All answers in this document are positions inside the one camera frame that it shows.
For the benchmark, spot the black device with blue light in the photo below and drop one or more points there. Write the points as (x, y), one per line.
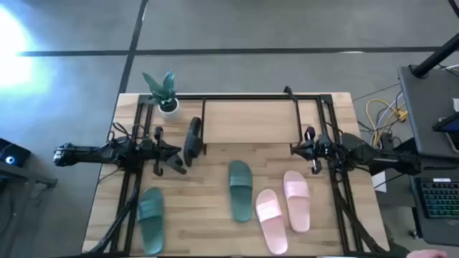
(14, 152)

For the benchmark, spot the small black bracket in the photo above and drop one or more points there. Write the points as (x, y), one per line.
(288, 90)

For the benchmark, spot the grey keyboard tray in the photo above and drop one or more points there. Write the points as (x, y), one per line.
(430, 233)

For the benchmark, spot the white paper sheet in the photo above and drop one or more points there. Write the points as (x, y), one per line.
(379, 182)

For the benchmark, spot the person's hand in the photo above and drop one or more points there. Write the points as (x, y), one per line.
(426, 254)

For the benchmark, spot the wooden shelf with black frame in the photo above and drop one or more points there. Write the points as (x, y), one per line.
(251, 122)

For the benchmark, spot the green plant in white pot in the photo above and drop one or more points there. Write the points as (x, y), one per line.
(168, 109)

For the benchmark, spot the black tablet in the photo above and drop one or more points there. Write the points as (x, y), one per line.
(452, 125)

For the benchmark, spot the backlit black keyboard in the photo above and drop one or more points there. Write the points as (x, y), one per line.
(441, 199)

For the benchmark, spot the grey desk top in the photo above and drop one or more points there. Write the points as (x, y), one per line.
(423, 114)

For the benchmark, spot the black pole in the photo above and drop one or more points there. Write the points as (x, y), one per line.
(434, 55)

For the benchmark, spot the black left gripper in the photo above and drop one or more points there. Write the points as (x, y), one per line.
(152, 149)

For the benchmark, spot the black metal table frame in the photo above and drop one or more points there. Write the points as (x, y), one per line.
(190, 97)

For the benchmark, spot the green rubber slide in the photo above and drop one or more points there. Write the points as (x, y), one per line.
(240, 200)
(150, 229)

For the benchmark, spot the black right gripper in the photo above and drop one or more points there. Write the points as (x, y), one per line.
(315, 149)

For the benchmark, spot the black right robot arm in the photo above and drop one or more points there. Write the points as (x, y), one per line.
(380, 161)

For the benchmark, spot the grey metal stand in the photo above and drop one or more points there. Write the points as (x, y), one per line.
(36, 178)

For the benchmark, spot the pink rubber slide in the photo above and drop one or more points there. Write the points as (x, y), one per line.
(274, 233)
(299, 215)

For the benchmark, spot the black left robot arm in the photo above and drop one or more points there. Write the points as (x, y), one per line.
(86, 155)

